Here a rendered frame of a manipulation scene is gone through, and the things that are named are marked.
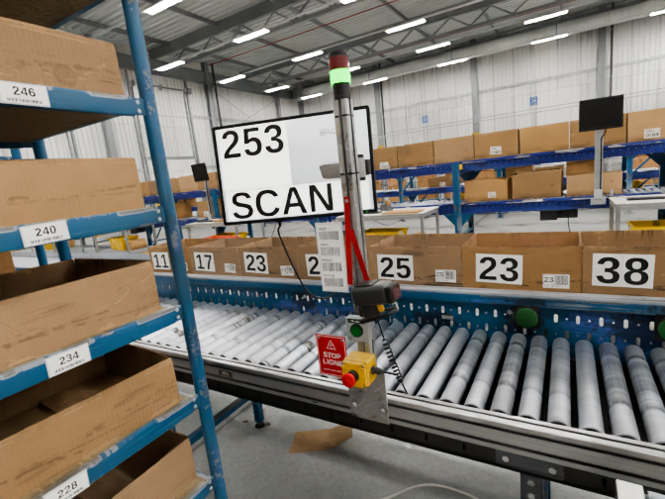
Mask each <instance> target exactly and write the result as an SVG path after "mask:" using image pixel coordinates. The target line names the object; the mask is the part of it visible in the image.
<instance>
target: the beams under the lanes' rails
mask: <svg viewBox="0 0 665 499"><path fill-rule="evenodd" d="M528 355H529V352H525V353H524V355H523V360H522V365H523V366H527V360H528ZM551 358H552V355H551V356H547V357H546V364H545V369H551ZM595 365H596V371H597V376H602V377H603V372H602V366H601V362H600V361H595ZM621 367H622V371H623V375H624V378H625V380H629V381H631V379H630V375H629V371H628V368H627V364H622V365H621ZM649 368H650V371H651V374H652V376H653V379H654V382H655V384H658V385H661V382H660V380H659V377H658V375H657V373H656V370H655V368H651V367H649ZM174 372H175V377H176V379H180V380H184V381H187V382H191V383H193V378H192V374H191V373H186V372H182V371H178V370H174ZM570 372H573V373H576V358H571V357H570ZM206 378H207V377H206ZM207 384H208V387H210V388H214V389H218V390H222V391H225V392H229V393H233V394H236V395H239V396H243V397H247V398H251V399H255V400H258V401H262V402H266V403H270V404H274V405H277V406H281V407H285V408H289V409H293V410H296V411H300V412H304V413H308V414H312V415H315V416H319V417H323V418H327V419H331V420H334V421H338V422H342V423H346V424H349V425H352V426H356V427H360V428H364V429H367V430H371V431H375V432H379V433H383V434H386V435H390V436H394V437H398V438H402V439H405V440H409V441H413V442H417V443H421V444H424V445H428V446H432V447H436V448H440V449H446V450H450V451H454V452H458V453H461V454H465V455H469V456H473V457H477V458H480V459H484V460H488V461H492V462H495V463H497V464H500V465H504V466H508V467H511V468H515V469H519V470H523V471H527V472H530V473H534V474H538V475H542V476H545V477H549V478H553V479H557V480H561V481H567V482H570V483H574V484H578V485H582V486H586V487H589V488H593V489H597V490H601V491H605V492H608V493H612V494H615V480H617V479H616V478H612V477H608V476H604V475H600V474H596V473H592V472H588V471H584V470H580V469H576V468H572V467H568V466H564V465H560V464H556V463H552V462H548V461H544V460H540V459H536V458H531V457H527V456H523V455H519V454H515V453H511V452H507V451H503V450H499V449H492V448H488V447H484V446H480V445H476V444H472V443H468V442H463V441H460V440H456V439H452V438H448V437H444V436H440V435H436V434H432V433H428V432H424V431H420V430H416V429H412V428H408V427H404V426H400V425H395V424H391V423H390V424H389V425H387V424H383V423H379V422H375V421H371V420H367V419H363V418H359V417H355V416H351V413H347V412H343V411H339V410H336V409H332V408H327V407H323V406H319V405H315V404H311V403H307V402H303V401H299V400H295V399H291V398H287V397H283V396H279V395H275V394H271V393H267V392H263V391H258V390H254V389H250V388H246V387H242V386H238V385H234V384H230V383H227V382H223V381H219V380H215V379H211V378H207ZM642 486H643V491H644V494H646V492H647V491H651V492H655V493H659V494H663V495H665V491H664V490H660V489H656V488H652V487H648V486H644V485H642Z"/></svg>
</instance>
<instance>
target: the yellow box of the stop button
mask: <svg viewBox="0 0 665 499"><path fill-rule="evenodd" d="M341 368H342V375H344V374H345V373H351V374H352V375H353V376H354V377H355V380H356V383H355V385H354V386H353V387H358V388H367V386H369V385H370V384H371V383H372V382H373V380H374V379H375V378H376V376H377V375H376V374H382V373H387V374H392V375H397V376H398V375H399V374H398V373H394V372H389V371H384V370H383V369H382V368H380V367H376V363H375V354H374V353H368V352H362V351H355V350H354V351H352V352H351V353H350V354H349V355H348V356H347V357H346V358H345V359H344V360H343V361H342V363H341Z"/></svg>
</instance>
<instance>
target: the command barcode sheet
mask: <svg viewBox="0 0 665 499"><path fill-rule="evenodd" d="M315 226H316V235H317V243H318V252H319V260H320V269H321V277H322V285H323V291H332V292H347V293H349V290H348V284H347V271H346V261H345V251H344V242H343V232H342V231H345V225H343V224H342V223H341V222H329V223H315Z"/></svg>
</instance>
